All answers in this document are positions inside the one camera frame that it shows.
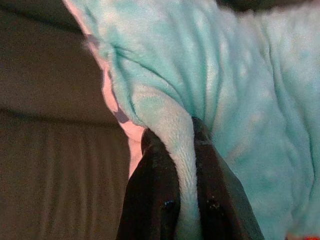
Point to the turquoise dotted plush pillow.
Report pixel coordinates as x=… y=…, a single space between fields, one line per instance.
x=225 y=75

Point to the dark green fabric sofa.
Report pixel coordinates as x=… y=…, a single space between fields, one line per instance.
x=50 y=150

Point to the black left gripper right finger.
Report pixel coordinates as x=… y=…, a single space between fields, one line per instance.
x=220 y=200

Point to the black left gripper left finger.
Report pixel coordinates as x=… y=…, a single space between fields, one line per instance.
x=150 y=195

